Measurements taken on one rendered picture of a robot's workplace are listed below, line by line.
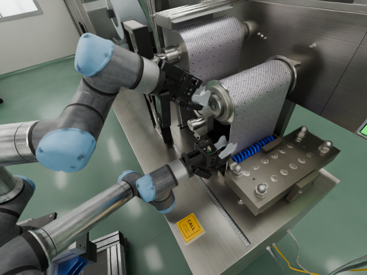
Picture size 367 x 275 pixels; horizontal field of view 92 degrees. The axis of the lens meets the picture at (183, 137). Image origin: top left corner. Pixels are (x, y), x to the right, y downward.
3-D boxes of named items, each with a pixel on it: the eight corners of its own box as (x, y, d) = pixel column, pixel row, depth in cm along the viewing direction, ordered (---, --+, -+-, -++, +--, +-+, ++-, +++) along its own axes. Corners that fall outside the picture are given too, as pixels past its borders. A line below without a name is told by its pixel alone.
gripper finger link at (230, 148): (244, 139, 58) (221, 151, 56) (242, 150, 62) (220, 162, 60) (237, 133, 60) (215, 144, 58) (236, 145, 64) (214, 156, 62)
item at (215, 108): (220, 121, 55) (206, 111, 60) (225, 118, 55) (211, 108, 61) (220, 100, 50) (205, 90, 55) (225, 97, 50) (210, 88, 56)
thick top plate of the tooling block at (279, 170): (223, 179, 68) (224, 171, 64) (295, 136, 79) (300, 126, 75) (255, 216, 58) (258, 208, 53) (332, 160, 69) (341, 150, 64)
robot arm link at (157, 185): (139, 189, 58) (131, 175, 52) (169, 173, 61) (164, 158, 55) (148, 209, 53) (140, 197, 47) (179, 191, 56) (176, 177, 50)
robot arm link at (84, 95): (57, 127, 37) (69, 89, 31) (76, 98, 45) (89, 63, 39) (95, 142, 41) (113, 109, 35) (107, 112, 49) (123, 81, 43)
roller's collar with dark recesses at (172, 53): (162, 63, 69) (159, 46, 64) (176, 59, 70) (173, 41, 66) (169, 69, 64) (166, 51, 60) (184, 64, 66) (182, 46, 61)
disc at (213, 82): (205, 111, 66) (203, 73, 55) (206, 111, 66) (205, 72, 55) (232, 133, 56) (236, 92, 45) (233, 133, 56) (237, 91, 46)
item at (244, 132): (226, 159, 68) (230, 123, 55) (271, 133, 75) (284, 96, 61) (227, 160, 68) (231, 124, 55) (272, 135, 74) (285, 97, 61)
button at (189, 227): (176, 225, 65) (176, 222, 63) (193, 214, 67) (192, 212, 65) (186, 243, 61) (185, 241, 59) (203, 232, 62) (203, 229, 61)
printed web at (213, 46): (182, 126, 101) (166, 26, 65) (215, 111, 108) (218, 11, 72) (225, 176, 76) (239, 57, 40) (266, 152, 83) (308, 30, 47)
